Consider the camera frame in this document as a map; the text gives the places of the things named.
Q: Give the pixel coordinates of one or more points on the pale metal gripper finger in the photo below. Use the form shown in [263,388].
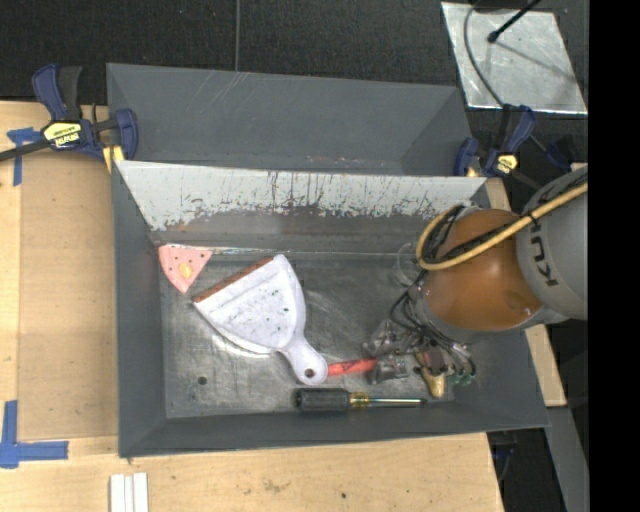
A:
[389,372]
[382,341]

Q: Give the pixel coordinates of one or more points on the pale yellow wedge-shaped object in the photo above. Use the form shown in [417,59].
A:
[436,385]

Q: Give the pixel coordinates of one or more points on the black and yellow screwdriver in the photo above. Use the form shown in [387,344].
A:
[325,400]

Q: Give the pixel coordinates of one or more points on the grey metal bin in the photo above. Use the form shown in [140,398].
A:
[280,320]

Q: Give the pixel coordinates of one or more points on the white dustpan with red-brown edge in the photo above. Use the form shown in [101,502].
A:
[260,305]

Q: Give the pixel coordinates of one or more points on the pink triangular sponge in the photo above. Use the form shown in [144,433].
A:
[181,264]

